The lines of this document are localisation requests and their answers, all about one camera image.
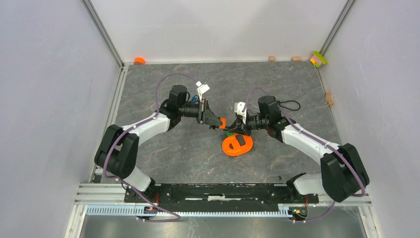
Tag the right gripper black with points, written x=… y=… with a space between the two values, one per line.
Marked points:
x=238 y=127

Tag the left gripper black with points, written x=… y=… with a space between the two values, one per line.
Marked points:
x=205 y=115

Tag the orange black padlock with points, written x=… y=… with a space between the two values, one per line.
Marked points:
x=222 y=124

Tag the black cable loop lock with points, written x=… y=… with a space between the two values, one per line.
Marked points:
x=291 y=105

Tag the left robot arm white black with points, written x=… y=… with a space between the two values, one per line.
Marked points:
x=117 y=152

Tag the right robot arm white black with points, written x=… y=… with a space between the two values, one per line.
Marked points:
x=342 y=173

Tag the wooden arch piece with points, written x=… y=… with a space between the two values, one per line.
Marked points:
x=329 y=100

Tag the green pink brick stack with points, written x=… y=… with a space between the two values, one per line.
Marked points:
x=317 y=59

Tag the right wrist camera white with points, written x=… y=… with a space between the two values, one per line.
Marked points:
x=240 y=110

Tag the orange ring toy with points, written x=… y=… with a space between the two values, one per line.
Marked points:
x=237 y=145

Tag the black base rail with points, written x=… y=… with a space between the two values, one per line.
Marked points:
x=225 y=197

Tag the orange cap at wall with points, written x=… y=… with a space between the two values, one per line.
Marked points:
x=138 y=61

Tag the white toothed cable duct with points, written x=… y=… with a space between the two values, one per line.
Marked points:
x=144 y=211

